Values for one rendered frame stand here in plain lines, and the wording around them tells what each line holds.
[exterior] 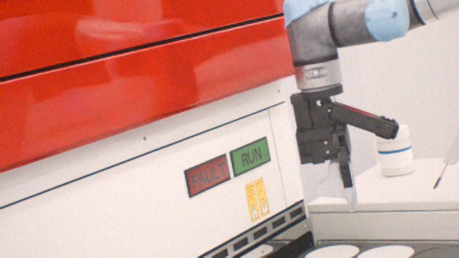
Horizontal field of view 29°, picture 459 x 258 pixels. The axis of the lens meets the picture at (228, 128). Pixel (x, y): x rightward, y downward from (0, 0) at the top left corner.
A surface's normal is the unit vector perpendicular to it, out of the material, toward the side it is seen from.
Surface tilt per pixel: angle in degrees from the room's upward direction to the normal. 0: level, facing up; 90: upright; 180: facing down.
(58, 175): 90
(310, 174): 90
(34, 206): 90
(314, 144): 90
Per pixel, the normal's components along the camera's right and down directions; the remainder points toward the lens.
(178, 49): 0.79, -0.07
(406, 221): -0.58, 0.22
